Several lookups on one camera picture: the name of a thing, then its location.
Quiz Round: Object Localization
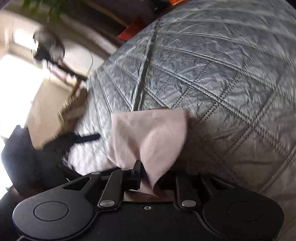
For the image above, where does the red plant pot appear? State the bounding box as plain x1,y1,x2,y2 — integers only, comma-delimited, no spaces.
117,16,149,41

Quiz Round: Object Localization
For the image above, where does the person's dark clothing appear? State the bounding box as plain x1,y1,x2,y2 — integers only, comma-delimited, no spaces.
0,190,24,241

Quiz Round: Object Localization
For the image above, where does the standing electric fan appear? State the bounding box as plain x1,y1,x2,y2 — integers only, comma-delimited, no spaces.
0,28,52,140

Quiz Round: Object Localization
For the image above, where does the beige curtain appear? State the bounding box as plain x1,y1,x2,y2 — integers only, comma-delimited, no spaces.
60,14,126,59

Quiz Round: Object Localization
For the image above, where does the grey quilted bedspread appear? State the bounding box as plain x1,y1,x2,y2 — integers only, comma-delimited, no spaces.
67,0,296,241

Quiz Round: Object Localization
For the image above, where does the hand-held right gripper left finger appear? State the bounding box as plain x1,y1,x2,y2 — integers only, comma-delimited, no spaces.
63,160,142,209

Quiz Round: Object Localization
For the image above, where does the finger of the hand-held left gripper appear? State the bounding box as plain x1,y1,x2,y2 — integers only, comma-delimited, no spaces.
67,133,101,146

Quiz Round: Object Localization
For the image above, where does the pink garment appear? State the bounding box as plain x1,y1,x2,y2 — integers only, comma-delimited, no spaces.
105,108,191,202

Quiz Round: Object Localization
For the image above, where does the black fan cable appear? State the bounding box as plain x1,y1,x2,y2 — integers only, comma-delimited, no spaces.
85,48,94,77

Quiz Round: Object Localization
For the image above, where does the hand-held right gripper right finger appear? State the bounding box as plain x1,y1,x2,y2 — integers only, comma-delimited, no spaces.
157,173,228,209

